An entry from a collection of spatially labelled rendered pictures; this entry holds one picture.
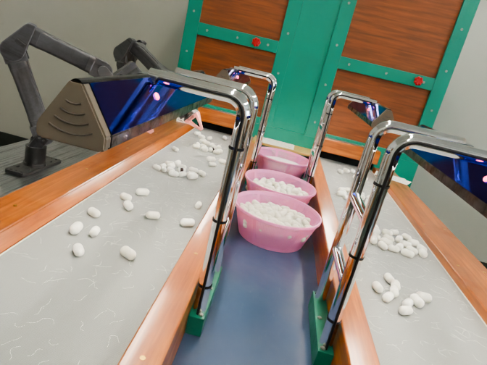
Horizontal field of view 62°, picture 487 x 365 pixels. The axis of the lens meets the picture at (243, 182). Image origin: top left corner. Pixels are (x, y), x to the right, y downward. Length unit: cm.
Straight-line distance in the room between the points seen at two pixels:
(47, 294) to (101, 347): 15
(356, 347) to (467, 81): 262
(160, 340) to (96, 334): 10
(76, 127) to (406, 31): 194
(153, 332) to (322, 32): 179
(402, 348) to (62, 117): 68
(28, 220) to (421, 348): 81
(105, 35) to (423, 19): 219
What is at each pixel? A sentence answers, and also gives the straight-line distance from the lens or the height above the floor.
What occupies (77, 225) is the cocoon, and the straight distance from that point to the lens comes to 92.
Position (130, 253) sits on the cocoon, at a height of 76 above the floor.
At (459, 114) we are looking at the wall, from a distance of 319.
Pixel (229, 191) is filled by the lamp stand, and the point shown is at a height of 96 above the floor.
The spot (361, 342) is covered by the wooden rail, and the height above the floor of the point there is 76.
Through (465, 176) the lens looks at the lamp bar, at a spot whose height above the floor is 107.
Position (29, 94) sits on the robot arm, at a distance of 142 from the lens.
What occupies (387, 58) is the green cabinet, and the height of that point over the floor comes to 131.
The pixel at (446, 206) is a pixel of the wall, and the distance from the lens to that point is 332.
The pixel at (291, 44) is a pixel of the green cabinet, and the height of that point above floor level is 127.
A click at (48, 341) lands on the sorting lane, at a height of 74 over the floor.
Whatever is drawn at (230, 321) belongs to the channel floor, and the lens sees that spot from 85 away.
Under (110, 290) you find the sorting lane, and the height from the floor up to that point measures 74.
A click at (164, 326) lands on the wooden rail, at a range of 66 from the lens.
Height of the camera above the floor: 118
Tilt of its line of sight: 17 degrees down
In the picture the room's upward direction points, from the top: 14 degrees clockwise
